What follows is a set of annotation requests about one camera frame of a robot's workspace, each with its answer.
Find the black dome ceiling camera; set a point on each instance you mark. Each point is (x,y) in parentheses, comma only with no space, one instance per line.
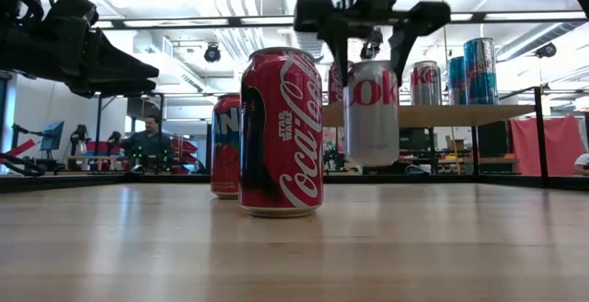
(546,50)
(212,54)

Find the wooden shelf black metal frame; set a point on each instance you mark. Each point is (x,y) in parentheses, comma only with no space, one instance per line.
(460,116)

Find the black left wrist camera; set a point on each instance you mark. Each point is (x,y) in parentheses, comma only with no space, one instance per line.
(73,9)

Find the person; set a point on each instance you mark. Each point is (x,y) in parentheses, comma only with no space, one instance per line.
(147,143)
(583,164)

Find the black hanging ceiling device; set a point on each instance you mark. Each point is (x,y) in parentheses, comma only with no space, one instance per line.
(372,46)

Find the black background rack frame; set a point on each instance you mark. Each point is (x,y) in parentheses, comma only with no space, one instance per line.
(99,118)

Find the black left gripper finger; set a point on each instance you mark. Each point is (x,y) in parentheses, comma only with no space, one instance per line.
(124,67)
(119,86)

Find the silver Diet Coke can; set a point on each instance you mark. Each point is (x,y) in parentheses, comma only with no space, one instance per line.
(372,127)
(425,85)

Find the black overhead frame bar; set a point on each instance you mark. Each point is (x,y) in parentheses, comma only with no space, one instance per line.
(235,21)

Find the orange-red hanging cloth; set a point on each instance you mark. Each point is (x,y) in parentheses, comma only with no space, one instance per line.
(547,147)

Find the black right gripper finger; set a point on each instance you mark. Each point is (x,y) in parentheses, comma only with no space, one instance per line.
(317,14)
(425,16)

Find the red Fanta strawberry soda can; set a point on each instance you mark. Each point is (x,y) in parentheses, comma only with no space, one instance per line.
(225,154)

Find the blue-lit monitor on arm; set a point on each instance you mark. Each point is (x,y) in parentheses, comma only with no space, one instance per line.
(51,136)

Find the black computer monitor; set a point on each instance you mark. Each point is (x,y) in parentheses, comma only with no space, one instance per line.
(414,138)
(492,138)

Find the floral art poster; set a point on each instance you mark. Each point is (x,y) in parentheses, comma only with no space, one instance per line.
(332,138)

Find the black aluminium rig frame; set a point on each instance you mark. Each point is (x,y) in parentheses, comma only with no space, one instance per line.
(138,180)

